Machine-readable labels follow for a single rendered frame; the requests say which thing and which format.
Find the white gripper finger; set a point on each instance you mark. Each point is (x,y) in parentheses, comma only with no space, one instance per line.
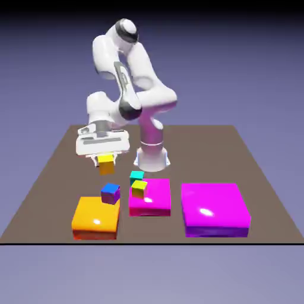
(114,157)
(94,159)

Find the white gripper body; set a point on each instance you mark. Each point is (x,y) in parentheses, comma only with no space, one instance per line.
(102,144)

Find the small orange cube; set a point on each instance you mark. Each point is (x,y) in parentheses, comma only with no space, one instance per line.
(106,165)

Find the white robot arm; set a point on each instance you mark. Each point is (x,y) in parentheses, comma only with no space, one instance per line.
(142,71)

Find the small cyan cube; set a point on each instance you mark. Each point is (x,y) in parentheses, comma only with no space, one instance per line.
(136,176)

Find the small blue cube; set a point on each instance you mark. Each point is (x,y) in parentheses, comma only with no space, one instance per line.
(110,193)

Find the small yellow-green cube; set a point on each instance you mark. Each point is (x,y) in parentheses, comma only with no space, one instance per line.
(139,188)

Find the large pink box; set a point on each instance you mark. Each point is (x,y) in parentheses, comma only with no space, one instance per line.
(152,197)

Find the large orange box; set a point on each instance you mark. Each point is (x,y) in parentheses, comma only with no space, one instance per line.
(95,217)

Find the large magenta box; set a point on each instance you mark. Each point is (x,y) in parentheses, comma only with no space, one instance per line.
(215,209)

